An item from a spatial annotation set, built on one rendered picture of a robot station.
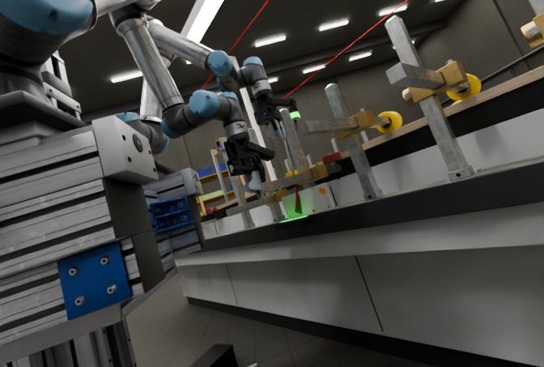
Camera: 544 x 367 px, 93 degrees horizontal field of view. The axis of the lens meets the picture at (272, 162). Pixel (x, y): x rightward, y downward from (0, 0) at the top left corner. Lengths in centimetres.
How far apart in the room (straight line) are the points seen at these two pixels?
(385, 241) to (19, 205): 88
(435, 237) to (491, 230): 13
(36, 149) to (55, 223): 11
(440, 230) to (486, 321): 41
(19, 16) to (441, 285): 127
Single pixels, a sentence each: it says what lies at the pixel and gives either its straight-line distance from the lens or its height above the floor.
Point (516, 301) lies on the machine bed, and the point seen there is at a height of 29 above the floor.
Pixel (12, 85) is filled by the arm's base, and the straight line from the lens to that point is 60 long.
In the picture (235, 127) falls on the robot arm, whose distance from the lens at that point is 83.
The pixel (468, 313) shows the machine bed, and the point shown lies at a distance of 119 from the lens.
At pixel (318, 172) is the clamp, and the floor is 84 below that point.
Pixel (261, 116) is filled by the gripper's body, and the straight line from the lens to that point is 102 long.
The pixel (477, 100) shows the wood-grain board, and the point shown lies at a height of 88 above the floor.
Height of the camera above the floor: 79
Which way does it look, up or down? 8 degrees up
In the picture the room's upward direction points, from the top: 19 degrees counter-clockwise
